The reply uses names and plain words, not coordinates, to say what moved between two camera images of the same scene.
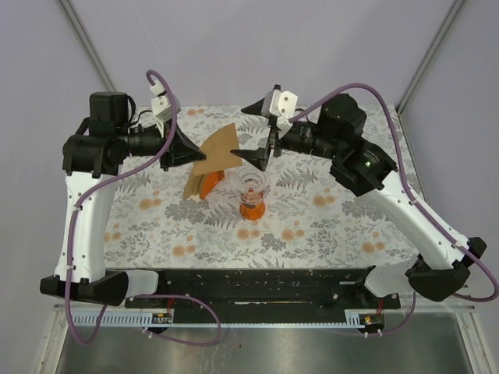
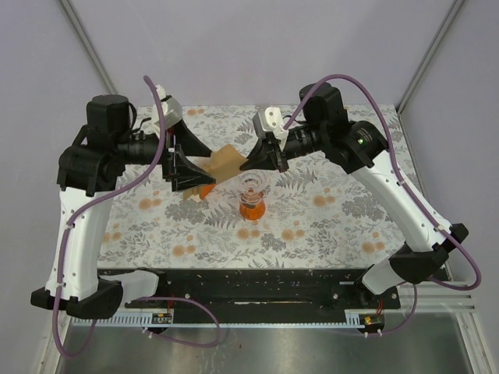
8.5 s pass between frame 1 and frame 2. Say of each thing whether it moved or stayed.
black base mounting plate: stayed
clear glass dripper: stayed
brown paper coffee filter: moved
